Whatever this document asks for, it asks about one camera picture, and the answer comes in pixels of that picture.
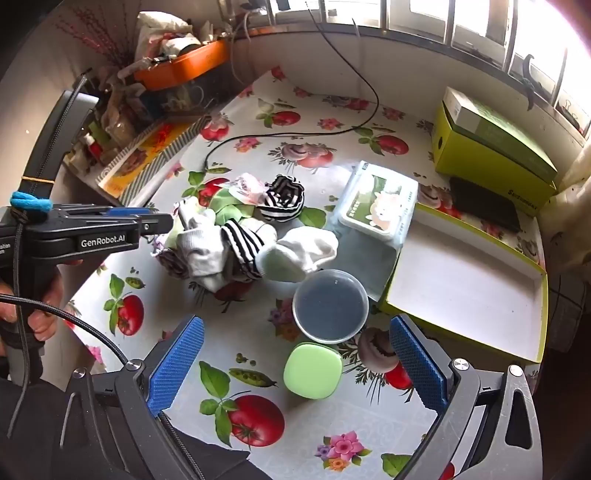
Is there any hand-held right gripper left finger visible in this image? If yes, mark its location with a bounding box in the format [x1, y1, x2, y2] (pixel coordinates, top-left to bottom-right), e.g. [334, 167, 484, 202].
[65, 316, 206, 480]

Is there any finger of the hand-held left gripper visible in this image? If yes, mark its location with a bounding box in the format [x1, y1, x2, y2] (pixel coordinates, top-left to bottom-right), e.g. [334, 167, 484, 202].
[137, 212, 175, 238]
[99, 206, 161, 219]

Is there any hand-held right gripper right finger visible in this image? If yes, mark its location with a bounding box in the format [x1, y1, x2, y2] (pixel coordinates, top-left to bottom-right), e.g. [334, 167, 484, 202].
[390, 315, 542, 480]

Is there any yellow-green box lid tray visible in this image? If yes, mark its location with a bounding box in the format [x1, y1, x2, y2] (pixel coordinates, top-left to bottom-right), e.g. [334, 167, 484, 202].
[376, 200, 550, 365]

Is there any black white striped sock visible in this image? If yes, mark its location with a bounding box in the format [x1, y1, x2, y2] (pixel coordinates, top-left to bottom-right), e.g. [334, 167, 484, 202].
[256, 174, 306, 223]

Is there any person's left hand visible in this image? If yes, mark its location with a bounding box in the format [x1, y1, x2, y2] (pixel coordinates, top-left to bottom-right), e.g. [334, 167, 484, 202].
[0, 269, 65, 342]

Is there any purple patterned cloth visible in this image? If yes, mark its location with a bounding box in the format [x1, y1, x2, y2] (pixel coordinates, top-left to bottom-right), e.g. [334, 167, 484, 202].
[151, 233, 192, 280]

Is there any white ribbed sock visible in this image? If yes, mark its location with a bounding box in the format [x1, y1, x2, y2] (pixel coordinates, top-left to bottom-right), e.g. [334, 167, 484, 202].
[175, 198, 232, 292]

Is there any yellow printed flat box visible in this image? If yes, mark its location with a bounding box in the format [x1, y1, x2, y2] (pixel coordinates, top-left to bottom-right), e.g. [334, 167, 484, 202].
[97, 115, 211, 208]

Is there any floral printed tablecloth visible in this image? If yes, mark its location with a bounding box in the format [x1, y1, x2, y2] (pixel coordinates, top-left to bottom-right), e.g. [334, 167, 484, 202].
[65, 67, 550, 480]

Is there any pile of small bottles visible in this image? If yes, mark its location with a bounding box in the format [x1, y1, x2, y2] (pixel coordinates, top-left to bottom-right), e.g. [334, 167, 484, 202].
[69, 69, 153, 171]

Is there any white sock with striped cuff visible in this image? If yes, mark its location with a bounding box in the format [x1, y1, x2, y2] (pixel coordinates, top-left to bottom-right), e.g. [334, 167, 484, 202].
[219, 218, 280, 282]

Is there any pink printed packet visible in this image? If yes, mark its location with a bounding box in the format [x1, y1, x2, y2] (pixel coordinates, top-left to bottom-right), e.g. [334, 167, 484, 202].
[226, 173, 271, 206]

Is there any small green case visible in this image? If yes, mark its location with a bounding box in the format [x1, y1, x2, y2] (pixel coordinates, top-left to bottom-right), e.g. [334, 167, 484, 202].
[283, 342, 343, 400]

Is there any clear round plastic container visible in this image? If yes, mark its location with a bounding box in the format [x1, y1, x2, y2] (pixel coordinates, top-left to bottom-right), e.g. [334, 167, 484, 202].
[292, 269, 370, 344]

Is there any glass jar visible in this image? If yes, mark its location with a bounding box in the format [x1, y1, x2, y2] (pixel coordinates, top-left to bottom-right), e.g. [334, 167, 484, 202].
[148, 69, 232, 121]

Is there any orange plastic basket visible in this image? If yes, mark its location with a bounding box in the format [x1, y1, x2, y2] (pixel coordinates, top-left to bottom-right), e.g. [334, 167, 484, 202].
[134, 39, 232, 90]

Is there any wet wipes pack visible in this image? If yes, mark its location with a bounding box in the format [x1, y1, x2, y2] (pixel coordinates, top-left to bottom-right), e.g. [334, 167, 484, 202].
[330, 159, 421, 245]

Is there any red twig bundle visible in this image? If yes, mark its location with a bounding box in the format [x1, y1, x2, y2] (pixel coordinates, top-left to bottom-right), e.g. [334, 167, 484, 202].
[65, 4, 139, 70]

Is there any white plastic bag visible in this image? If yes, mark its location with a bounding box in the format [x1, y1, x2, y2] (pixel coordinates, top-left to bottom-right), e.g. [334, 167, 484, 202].
[136, 11, 195, 51]

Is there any yellow-green cardboard box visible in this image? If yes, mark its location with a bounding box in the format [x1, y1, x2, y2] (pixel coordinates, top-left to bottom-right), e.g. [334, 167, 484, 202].
[431, 99, 559, 217]

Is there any cream dotted curtain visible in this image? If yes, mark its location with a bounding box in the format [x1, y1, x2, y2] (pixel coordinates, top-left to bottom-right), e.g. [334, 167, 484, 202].
[549, 138, 591, 287]

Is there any green white carton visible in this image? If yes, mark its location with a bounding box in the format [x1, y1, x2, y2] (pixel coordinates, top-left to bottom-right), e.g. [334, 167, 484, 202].
[441, 85, 559, 183]

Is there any black hook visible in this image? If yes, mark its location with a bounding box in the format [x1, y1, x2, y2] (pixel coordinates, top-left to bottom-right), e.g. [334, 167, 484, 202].
[519, 53, 541, 112]

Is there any metal window railing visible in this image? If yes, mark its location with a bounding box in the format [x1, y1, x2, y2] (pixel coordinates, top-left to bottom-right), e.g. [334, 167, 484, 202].
[272, 0, 591, 148]

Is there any black braided cable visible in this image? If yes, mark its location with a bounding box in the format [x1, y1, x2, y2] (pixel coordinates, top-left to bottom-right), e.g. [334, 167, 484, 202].
[0, 295, 132, 367]

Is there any thin black cable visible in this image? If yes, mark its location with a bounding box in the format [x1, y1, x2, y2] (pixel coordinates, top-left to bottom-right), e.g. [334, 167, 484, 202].
[203, 0, 382, 171]

